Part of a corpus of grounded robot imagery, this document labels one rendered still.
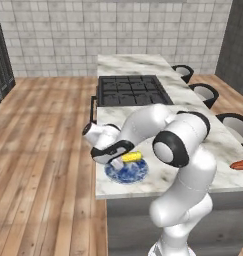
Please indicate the grey island cabinet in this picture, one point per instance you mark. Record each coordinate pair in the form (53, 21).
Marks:
(129, 226)

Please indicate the dark cupboard run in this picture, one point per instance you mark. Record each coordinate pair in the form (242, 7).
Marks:
(0, 60)

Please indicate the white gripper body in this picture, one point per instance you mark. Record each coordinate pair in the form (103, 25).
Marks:
(117, 163)

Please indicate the black and white stool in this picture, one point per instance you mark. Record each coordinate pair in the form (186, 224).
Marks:
(238, 125)
(206, 93)
(184, 71)

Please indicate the blue and white patterned plate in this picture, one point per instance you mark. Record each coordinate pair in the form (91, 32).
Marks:
(129, 173)

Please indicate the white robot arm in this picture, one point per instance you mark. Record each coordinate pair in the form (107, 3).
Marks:
(189, 173)

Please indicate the yellow corn cob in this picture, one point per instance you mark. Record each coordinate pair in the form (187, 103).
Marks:
(133, 156)

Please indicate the reddish brown oval food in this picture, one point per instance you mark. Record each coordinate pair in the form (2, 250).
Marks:
(240, 164)

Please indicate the black hob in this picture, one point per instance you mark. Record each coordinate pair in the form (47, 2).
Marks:
(133, 90)

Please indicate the dark grey tall cupboards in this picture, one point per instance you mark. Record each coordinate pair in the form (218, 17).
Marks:
(234, 46)

